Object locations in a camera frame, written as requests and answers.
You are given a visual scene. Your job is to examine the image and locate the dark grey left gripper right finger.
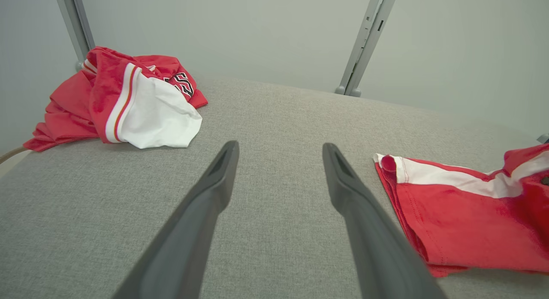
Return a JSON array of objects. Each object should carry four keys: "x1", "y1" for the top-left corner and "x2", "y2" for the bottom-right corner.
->
[{"x1": 323, "y1": 142, "x2": 446, "y2": 299}]

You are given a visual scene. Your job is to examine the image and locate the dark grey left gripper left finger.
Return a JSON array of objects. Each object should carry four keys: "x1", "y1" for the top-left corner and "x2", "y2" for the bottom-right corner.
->
[{"x1": 112, "y1": 140, "x2": 240, "y2": 299}]

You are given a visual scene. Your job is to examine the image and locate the red shorts with white stripes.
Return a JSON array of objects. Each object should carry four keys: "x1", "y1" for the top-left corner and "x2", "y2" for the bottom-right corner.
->
[{"x1": 373, "y1": 143, "x2": 549, "y2": 277}]

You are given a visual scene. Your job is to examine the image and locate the red shirt with white sleeves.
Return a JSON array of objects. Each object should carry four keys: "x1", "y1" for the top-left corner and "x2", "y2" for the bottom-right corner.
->
[{"x1": 24, "y1": 46, "x2": 208, "y2": 152}]

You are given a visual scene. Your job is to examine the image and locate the grey double partition post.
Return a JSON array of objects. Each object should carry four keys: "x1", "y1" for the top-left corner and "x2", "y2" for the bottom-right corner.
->
[{"x1": 335, "y1": 0, "x2": 399, "y2": 97}]

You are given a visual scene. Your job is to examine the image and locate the grey metal frame post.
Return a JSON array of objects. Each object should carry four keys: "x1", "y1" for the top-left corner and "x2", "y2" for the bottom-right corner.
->
[{"x1": 54, "y1": 0, "x2": 96, "y2": 72}]

